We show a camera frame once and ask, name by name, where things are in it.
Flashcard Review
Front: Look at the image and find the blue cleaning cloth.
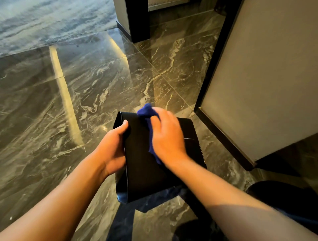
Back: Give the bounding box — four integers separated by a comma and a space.
137, 103, 163, 166

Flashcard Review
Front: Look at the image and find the person's right hand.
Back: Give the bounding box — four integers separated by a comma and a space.
150, 107, 189, 169

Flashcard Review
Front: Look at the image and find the person's right forearm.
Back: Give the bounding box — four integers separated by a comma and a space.
171, 156, 318, 241

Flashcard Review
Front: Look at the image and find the black square waste bin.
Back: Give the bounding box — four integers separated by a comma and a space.
113, 111, 207, 205

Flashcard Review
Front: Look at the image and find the person's left forearm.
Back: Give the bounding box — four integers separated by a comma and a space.
0, 152, 110, 241

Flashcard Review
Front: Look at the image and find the grey patterned carpet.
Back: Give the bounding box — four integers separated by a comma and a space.
0, 0, 118, 58

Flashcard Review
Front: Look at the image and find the person's left hand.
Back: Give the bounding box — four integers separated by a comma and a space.
93, 120, 130, 177

